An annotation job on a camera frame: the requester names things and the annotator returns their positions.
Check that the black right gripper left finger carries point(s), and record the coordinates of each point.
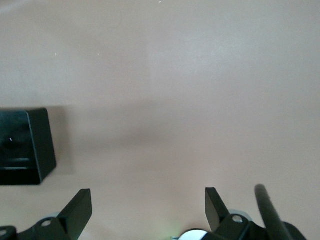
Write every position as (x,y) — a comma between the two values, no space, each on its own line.
(75,215)

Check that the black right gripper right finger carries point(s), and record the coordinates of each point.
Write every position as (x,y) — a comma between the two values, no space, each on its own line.
(220,215)

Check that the black plastic box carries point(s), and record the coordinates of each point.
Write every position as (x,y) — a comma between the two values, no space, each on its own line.
(22,147)

